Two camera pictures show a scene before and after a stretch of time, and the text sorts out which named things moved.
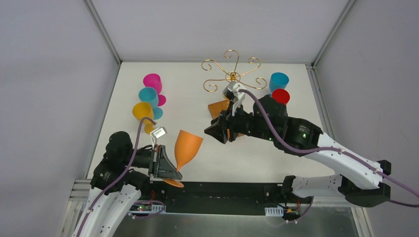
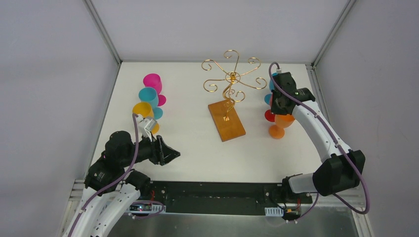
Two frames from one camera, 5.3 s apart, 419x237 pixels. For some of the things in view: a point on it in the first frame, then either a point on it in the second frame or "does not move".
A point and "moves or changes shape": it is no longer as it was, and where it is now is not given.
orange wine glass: [187, 145] moves or changes shape
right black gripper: [229, 127] -> [279, 106]
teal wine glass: [149, 95] does not move
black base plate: [210, 197] does not move
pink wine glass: [154, 80] does not move
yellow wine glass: [144, 109] does not move
